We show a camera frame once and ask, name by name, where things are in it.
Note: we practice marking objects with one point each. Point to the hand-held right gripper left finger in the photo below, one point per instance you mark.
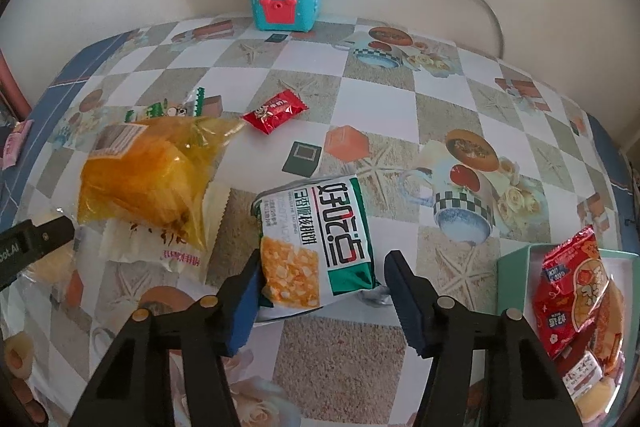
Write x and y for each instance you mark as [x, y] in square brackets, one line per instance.
[245, 302]

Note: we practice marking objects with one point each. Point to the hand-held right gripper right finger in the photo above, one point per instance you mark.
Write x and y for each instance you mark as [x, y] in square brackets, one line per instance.
[407, 302]

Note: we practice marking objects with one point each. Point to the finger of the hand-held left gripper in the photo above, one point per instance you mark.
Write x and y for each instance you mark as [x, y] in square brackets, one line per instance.
[47, 234]

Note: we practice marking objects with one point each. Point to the green and white snack packet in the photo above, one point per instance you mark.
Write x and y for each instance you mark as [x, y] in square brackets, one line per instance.
[320, 252]

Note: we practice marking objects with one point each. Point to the white packet with orange print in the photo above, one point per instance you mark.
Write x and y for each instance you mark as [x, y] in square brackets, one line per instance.
[150, 252]

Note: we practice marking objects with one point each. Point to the teal tray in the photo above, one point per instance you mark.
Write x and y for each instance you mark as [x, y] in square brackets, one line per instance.
[515, 277]

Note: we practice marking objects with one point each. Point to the orange cake packet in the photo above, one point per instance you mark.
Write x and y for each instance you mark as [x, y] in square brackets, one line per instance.
[145, 177]

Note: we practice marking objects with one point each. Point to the large red snack packet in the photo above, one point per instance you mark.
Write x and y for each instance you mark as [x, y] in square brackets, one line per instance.
[570, 292]

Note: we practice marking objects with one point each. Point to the round cracker packet green edge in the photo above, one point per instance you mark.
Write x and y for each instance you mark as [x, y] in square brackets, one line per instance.
[165, 111]

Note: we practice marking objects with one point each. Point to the red and white snack packet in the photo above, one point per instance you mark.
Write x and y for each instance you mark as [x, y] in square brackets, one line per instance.
[582, 374]

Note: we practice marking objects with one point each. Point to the small red candy packet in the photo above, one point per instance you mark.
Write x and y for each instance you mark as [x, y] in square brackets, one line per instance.
[275, 112]

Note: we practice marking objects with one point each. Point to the orange snack packet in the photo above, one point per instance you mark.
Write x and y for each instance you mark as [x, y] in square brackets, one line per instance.
[607, 327]

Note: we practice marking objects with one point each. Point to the round bun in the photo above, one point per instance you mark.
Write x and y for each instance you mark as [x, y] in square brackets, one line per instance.
[595, 399]

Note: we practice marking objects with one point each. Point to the beige round roll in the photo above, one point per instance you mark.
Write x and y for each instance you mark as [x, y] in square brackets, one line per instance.
[15, 342]

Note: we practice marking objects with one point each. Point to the small pink candy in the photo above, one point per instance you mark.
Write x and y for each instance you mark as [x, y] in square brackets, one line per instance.
[17, 142]

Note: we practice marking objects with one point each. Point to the printed checkered tablecloth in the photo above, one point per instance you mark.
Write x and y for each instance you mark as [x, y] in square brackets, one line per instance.
[400, 117]

